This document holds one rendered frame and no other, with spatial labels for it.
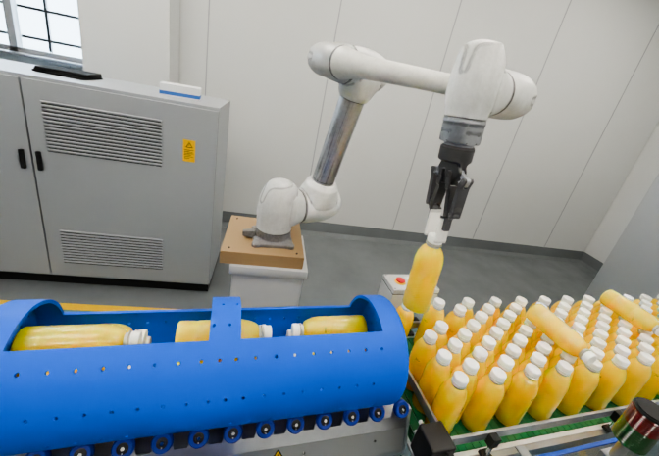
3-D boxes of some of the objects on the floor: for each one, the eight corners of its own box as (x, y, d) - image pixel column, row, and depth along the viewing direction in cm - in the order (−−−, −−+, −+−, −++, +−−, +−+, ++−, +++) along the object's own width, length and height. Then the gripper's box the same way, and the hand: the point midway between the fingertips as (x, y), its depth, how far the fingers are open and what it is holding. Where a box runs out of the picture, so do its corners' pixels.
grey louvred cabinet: (-60, 235, 257) (-121, 36, 203) (219, 259, 302) (230, 100, 247) (-139, 276, 209) (-248, 26, 154) (207, 296, 253) (218, 109, 198)
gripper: (424, 137, 79) (405, 225, 87) (468, 150, 64) (440, 255, 72) (450, 139, 81) (429, 226, 89) (498, 152, 66) (468, 254, 74)
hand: (437, 227), depth 79 cm, fingers closed on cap, 4 cm apart
